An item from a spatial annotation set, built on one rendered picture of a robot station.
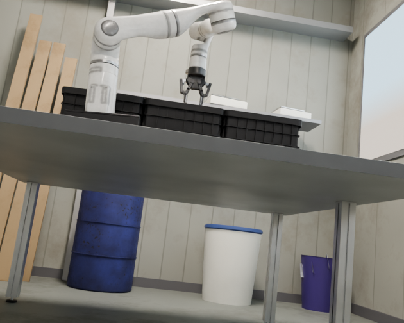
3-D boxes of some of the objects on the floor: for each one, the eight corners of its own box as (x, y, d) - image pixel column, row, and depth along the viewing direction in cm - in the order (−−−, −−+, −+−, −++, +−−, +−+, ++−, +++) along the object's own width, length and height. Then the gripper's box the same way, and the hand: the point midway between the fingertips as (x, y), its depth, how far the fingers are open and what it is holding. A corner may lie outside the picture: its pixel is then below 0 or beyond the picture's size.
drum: (134, 288, 366) (146, 197, 380) (129, 295, 316) (144, 191, 330) (72, 281, 362) (87, 190, 376) (58, 288, 312) (75, 182, 326)
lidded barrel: (245, 299, 376) (252, 231, 387) (265, 309, 330) (271, 230, 340) (191, 294, 367) (199, 223, 378) (202, 303, 321) (211, 223, 331)
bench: (474, 458, 106) (474, 173, 118) (-252, 409, 88) (-160, 82, 101) (277, 325, 262) (286, 209, 275) (0, 298, 245) (24, 175, 257)
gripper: (180, 62, 180) (175, 99, 177) (216, 67, 182) (211, 104, 179) (179, 68, 188) (174, 105, 185) (213, 74, 189) (209, 110, 186)
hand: (193, 101), depth 182 cm, fingers open, 5 cm apart
